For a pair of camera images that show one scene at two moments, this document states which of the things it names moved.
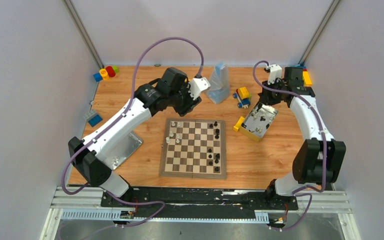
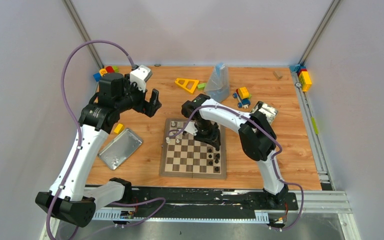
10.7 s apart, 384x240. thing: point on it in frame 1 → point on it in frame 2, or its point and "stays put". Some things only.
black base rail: [197, 202] stays put
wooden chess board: [193, 148] stays put
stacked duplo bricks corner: [306, 79] stays put
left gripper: [185, 105] → [146, 106]
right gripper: [265, 98] → [214, 139]
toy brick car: [243, 96] stays put
